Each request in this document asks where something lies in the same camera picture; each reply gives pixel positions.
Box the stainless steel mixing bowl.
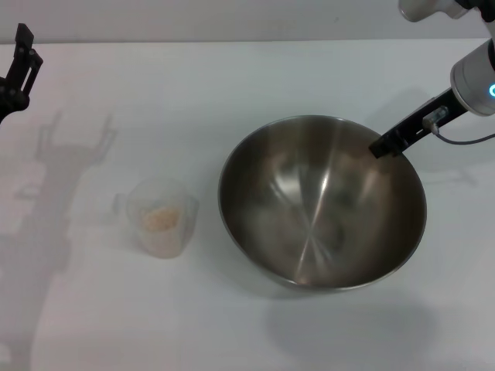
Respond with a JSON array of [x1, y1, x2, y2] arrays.
[[217, 114, 428, 298]]

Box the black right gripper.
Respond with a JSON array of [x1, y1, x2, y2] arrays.
[[368, 87, 469, 159]]

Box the clear plastic measuring cup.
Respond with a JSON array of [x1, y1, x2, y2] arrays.
[[113, 177, 200, 259]]

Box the grey right gripper cable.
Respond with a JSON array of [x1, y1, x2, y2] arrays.
[[423, 107, 495, 147]]

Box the white rice grains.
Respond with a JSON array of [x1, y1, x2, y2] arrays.
[[141, 206, 183, 233]]

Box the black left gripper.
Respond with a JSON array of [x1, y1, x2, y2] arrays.
[[0, 23, 43, 125]]

